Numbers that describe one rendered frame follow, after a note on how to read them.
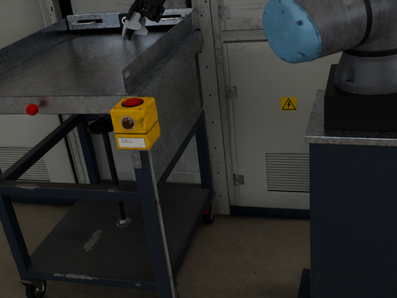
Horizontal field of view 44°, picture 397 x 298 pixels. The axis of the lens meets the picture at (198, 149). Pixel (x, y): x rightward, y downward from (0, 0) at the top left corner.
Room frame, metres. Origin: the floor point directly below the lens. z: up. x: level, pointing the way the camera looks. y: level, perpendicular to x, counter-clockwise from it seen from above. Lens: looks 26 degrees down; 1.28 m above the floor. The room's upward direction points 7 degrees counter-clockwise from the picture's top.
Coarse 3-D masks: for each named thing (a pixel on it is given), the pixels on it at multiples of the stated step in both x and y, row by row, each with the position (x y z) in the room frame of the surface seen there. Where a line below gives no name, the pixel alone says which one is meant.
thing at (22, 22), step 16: (0, 0) 1.99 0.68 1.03; (16, 0) 2.03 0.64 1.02; (32, 0) 2.08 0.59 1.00; (0, 16) 1.98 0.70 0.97; (16, 16) 2.02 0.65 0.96; (32, 16) 2.07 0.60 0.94; (48, 16) 2.08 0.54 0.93; (0, 32) 1.96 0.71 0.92; (16, 32) 2.01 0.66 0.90; (32, 32) 2.05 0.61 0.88; (0, 48) 1.95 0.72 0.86
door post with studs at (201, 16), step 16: (192, 0) 1.90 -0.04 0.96; (208, 0) 1.88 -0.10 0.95; (208, 16) 1.88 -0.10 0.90; (208, 32) 1.88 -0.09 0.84; (208, 48) 1.88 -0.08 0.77; (208, 64) 1.89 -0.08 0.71; (208, 80) 1.89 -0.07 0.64; (224, 176) 1.88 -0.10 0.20; (224, 192) 1.88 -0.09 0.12; (224, 208) 1.88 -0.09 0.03
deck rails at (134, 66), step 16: (48, 32) 1.96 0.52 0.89; (176, 32) 1.70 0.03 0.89; (192, 32) 1.86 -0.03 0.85; (16, 48) 1.75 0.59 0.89; (32, 48) 1.84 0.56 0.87; (48, 48) 1.88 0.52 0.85; (160, 48) 1.53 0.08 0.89; (0, 64) 1.65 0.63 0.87; (16, 64) 1.69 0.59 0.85; (128, 64) 1.29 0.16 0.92; (144, 64) 1.40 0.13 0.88; (128, 80) 1.28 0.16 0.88
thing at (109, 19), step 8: (176, 8) 1.95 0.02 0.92; (184, 8) 1.94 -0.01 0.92; (80, 16) 2.08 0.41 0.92; (88, 16) 2.07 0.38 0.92; (96, 16) 2.05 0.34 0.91; (104, 16) 2.04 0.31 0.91; (112, 16) 2.03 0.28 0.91; (168, 16) 1.96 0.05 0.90; (176, 16) 1.95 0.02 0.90; (192, 16) 1.93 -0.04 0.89; (96, 24) 2.06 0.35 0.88; (104, 24) 2.05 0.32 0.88; (112, 24) 2.03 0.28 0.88; (152, 24) 1.98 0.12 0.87; (160, 24) 1.97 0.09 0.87; (168, 24) 1.96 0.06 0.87
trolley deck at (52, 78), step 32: (160, 32) 1.94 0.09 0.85; (32, 64) 1.68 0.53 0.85; (64, 64) 1.63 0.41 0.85; (96, 64) 1.58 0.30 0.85; (160, 64) 1.49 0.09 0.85; (0, 96) 1.37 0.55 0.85; (32, 96) 1.34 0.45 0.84; (64, 96) 1.31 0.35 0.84; (96, 96) 1.28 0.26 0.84; (128, 96) 1.25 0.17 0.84
